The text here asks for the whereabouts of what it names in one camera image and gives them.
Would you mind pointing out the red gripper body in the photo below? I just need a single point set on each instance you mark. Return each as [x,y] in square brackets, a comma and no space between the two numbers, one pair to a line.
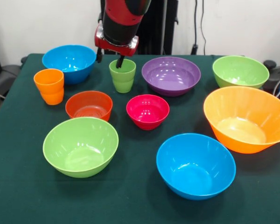
[114,49]

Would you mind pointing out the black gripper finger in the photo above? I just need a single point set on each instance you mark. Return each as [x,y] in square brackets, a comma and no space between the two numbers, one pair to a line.
[99,55]
[120,61]

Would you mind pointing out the green plastic cup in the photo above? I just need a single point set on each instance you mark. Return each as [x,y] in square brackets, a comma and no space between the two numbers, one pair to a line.
[122,81]

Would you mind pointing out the blue plastic bowl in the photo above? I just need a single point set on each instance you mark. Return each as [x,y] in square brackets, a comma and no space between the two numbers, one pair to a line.
[67,60]
[196,168]

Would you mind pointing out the red plastic bowl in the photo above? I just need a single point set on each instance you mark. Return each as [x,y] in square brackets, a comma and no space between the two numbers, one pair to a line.
[88,102]

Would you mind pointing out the pink plastic bowl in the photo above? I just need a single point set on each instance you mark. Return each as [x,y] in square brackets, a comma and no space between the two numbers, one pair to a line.
[147,109]

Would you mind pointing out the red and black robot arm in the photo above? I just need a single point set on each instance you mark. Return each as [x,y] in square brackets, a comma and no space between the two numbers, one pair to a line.
[121,25]

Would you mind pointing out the purple plastic bowl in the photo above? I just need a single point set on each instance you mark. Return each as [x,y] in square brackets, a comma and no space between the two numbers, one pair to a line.
[170,77]

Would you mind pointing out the orange plastic cup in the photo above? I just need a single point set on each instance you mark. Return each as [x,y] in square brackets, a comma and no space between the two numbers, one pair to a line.
[49,91]

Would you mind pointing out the black office chair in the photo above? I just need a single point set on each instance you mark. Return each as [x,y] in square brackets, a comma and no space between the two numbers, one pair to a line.
[7,74]
[274,77]

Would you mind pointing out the green plastic bowl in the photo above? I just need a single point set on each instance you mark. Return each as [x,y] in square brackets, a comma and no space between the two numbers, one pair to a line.
[240,72]
[80,149]

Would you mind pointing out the large orange plastic bowl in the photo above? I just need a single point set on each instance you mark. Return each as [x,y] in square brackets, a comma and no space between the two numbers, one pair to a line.
[245,116]

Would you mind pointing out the dark green tablecloth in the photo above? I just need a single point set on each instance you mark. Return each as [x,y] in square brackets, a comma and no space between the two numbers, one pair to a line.
[135,205]

